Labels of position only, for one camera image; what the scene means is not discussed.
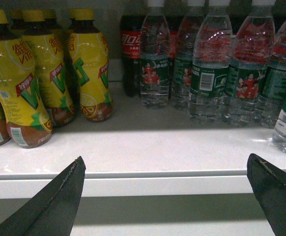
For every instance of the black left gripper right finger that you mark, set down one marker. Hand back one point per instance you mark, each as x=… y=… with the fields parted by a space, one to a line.
x=268 y=183

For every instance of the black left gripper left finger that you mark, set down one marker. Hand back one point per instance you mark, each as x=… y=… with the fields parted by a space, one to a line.
x=52 y=211

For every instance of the white metal shelf board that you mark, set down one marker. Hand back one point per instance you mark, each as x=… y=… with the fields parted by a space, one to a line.
x=141 y=152

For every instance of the cola bottle red label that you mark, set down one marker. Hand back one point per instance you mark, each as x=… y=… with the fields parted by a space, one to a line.
x=130 y=26

